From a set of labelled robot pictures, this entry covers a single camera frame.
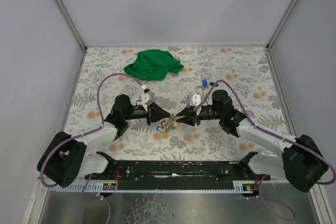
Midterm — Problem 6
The green crumpled cloth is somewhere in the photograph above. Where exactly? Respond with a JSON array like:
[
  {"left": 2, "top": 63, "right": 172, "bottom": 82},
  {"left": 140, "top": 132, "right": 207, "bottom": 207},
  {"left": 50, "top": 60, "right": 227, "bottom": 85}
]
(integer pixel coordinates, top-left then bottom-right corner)
[{"left": 124, "top": 49, "right": 184, "bottom": 81}]

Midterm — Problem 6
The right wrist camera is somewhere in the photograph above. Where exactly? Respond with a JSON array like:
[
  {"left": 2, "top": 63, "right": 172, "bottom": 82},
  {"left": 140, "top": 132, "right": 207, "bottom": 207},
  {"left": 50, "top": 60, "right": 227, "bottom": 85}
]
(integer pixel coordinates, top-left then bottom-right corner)
[{"left": 186, "top": 94, "right": 202, "bottom": 107}]

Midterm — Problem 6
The green key tag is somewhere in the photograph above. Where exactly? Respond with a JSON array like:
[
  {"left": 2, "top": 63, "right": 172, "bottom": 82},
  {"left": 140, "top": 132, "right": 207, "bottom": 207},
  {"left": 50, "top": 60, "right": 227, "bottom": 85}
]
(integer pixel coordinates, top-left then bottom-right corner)
[{"left": 167, "top": 121, "right": 178, "bottom": 130}]

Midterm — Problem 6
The blue key tag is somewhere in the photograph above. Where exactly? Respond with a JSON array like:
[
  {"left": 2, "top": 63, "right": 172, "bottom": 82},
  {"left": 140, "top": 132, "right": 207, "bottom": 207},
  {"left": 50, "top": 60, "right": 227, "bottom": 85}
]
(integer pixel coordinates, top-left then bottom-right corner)
[{"left": 156, "top": 126, "right": 163, "bottom": 133}]

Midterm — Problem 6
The blue tagged key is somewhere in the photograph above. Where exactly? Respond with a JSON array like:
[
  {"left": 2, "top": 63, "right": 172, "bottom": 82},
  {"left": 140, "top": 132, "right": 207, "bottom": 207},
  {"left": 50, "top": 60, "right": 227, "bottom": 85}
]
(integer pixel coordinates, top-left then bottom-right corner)
[{"left": 201, "top": 79, "right": 208, "bottom": 90}]

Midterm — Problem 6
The floral table mat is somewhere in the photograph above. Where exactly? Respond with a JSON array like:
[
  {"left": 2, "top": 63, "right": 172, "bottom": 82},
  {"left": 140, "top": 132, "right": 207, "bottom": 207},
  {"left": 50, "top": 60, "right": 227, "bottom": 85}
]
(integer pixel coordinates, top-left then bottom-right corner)
[{"left": 64, "top": 46, "right": 290, "bottom": 161}]

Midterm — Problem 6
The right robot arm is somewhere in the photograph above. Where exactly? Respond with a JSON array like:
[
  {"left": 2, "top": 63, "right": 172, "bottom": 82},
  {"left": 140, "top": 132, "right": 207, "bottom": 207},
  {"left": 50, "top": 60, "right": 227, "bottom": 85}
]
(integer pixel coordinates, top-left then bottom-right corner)
[{"left": 177, "top": 90, "right": 329, "bottom": 193}]

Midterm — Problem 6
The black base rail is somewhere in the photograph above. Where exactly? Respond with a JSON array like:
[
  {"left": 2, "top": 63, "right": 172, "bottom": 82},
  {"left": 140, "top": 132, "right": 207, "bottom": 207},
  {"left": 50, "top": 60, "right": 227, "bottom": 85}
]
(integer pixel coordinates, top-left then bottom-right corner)
[{"left": 91, "top": 160, "right": 262, "bottom": 191}]

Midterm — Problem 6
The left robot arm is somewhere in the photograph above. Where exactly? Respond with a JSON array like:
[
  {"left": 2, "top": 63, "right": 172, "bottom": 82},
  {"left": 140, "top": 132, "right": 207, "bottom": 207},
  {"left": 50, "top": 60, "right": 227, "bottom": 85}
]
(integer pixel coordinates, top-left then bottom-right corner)
[{"left": 37, "top": 92, "right": 170, "bottom": 187}]

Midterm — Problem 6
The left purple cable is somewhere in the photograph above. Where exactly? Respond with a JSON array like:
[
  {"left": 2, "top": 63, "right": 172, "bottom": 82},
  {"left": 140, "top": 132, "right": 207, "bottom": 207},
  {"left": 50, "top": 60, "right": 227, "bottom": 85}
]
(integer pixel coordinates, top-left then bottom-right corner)
[{"left": 39, "top": 73, "right": 148, "bottom": 224}]

